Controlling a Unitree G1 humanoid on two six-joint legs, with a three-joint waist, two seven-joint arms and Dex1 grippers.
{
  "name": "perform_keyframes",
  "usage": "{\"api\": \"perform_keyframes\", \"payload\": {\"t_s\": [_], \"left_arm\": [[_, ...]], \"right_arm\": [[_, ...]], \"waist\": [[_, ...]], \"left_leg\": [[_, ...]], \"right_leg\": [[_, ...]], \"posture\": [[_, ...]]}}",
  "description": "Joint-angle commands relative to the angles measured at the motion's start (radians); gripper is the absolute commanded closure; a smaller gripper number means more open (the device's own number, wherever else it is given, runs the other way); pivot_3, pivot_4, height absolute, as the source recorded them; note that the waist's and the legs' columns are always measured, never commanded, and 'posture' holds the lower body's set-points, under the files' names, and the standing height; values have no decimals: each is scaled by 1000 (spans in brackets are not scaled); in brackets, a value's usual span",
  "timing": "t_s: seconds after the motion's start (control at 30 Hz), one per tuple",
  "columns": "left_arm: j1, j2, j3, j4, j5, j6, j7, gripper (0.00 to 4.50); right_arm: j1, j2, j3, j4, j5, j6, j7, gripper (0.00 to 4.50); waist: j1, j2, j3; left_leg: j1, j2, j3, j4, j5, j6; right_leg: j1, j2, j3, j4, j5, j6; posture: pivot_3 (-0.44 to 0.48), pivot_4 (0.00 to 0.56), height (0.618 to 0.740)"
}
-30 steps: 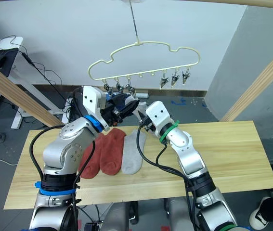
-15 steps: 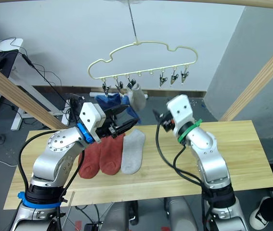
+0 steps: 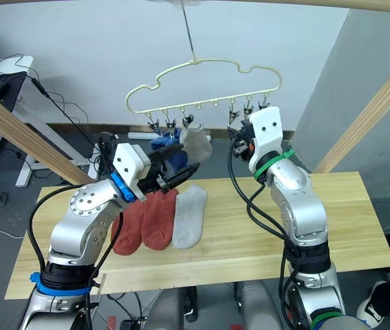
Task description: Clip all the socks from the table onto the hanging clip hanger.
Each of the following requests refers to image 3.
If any black and white shoe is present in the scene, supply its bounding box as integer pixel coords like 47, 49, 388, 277
356, 280, 389, 328

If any green right wrist zip tie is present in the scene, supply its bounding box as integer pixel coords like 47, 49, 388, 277
253, 148, 296, 182

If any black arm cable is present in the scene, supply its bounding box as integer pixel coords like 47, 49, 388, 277
28, 131, 125, 330
227, 147, 301, 330

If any metal hanger hook rod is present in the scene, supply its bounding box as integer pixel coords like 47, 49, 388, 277
181, 0, 196, 62

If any black power cord with adapter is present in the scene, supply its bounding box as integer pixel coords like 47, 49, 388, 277
7, 52, 113, 180

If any slanted wooden beam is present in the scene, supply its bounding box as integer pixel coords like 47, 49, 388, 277
0, 83, 94, 186
313, 46, 390, 175

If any horizontal wooden beam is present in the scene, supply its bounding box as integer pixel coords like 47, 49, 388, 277
0, 0, 390, 15

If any blue left wrist clamp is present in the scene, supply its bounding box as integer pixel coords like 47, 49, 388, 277
109, 171, 136, 203

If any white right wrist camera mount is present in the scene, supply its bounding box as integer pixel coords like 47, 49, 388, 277
248, 107, 283, 166

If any red sock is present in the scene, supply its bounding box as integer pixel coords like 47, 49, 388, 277
141, 188, 180, 252
111, 201, 146, 256

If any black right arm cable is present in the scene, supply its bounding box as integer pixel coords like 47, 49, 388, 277
227, 147, 301, 330

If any white desk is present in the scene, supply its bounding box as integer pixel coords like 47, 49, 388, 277
0, 54, 93, 188

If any grey sock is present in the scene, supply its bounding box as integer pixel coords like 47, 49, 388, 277
180, 125, 213, 164
172, 184, 209, 250

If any blue sock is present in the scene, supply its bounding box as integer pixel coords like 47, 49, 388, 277
149, 127, 189, 173

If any metal hanger clip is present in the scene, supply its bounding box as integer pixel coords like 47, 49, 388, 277
227, 99, 241, 127
163, 109, 178, 133
180, 107, 195, 130
242, 96, 255, 120
147, 111, 162, 133
258, 93, 273, 111

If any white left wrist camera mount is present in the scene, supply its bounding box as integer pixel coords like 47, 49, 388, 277
111, 142, 153, 202

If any white power strip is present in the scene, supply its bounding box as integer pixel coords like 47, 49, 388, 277
129, 131, 213, 142

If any grey rounded shape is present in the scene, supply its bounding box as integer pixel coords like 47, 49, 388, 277
238, 279, 282, 330
145, 287, 196, 330

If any black bag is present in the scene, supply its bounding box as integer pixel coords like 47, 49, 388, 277
0, 70, 28, 113

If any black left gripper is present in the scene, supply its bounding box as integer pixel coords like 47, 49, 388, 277
138, 143, 202, 195

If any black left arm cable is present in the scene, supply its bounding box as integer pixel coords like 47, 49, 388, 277
28, 131, 125, 330

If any cream plastic clip hanger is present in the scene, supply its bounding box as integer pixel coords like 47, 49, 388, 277
124, 58, 283, 116

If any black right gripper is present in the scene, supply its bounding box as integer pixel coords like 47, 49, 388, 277
227, 119, 256, 162

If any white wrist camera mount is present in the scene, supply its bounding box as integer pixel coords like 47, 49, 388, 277
111, 142, 153, 202
248, 107, 283, 166

